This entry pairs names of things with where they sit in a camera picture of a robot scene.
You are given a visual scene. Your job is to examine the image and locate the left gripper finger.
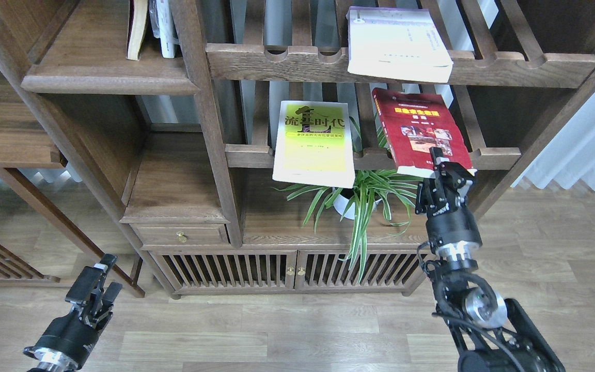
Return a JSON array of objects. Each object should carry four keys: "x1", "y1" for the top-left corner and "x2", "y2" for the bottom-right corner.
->
[
  {"x1": 65, "y1": 254, "x2": 117, "y2": 311},
  {"x1": 99, "y1": 281, "x2": 122, "y2": 316}
]

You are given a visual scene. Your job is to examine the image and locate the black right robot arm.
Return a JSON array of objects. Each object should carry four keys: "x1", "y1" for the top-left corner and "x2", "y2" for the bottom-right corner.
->
[{"x1": 415, "y1": 147, "x2": 565, "y2": 371}]

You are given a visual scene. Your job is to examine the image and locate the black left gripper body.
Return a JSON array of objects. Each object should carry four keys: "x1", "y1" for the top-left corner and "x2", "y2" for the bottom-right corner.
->
[{"x1": 23, "y1": 306, "x2": 113, "y2": 371}]

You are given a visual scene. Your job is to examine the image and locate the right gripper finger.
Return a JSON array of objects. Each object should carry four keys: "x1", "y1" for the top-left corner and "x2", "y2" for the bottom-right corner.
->
[{"x1": 430, "y1": 147, "x2": 475, "y2": 194}]

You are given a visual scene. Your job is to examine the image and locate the white curtain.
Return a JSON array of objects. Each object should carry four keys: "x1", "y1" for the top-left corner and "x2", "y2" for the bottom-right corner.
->
[{"x1": 512, "y1": 92, "x2": 595, "y2": 191}]

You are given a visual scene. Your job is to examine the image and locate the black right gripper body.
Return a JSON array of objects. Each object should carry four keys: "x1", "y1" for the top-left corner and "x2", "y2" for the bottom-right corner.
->
[{"x1": 415, "y1": 178, "x2": 482, "y2": 259}]

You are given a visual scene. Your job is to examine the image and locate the dark wooden bookshelf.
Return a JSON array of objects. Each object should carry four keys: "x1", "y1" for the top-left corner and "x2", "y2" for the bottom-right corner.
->
[{"x1": 0, "y1": 1, "x2": 595, "y2": 298}]

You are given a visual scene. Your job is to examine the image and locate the yellow green cover book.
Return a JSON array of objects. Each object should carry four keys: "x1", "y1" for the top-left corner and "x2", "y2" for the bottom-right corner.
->
[{"x1": 272, "y1": 100, "x2": 355, "y2": 189}]

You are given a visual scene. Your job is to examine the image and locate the white plant pot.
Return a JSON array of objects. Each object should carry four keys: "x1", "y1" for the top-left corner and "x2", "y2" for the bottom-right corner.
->
[{"x1": 333, "y1": 189, "x2": 382, "y2": 220}]

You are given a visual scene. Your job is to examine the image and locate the green spider plant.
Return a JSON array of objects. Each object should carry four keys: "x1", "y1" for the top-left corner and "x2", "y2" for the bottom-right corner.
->
[{"x1": 275, "y1": 118, "x2": 432, "y2": 284}]

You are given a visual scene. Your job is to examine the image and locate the upright white book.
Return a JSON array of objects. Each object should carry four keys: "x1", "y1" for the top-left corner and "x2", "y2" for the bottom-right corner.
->
[{"x1": 156, "y1": 1, "x2": 179, "y2": 58}]

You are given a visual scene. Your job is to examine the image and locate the red cover book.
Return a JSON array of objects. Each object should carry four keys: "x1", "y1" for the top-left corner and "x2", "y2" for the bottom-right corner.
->
[{"x1": 371, "y1": 87, "x2": 477, "y2": 178}]

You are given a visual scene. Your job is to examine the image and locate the upright tan book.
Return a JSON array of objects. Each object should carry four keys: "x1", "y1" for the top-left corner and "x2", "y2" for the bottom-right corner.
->
[{"x1": 126, "y1": 0, "x2": 149, "y2": 60}]

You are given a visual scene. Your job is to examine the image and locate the brass drawer knob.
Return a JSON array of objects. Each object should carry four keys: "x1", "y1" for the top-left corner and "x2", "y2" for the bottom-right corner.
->
[{"x1": 176, "y1": 231, "x2": 188, "y2": 243}]

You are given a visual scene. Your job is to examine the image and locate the white cover book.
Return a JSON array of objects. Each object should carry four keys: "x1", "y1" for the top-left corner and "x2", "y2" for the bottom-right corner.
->
[{"x1": 347, "y1": 6, "x2": 453, "y2": 83}]

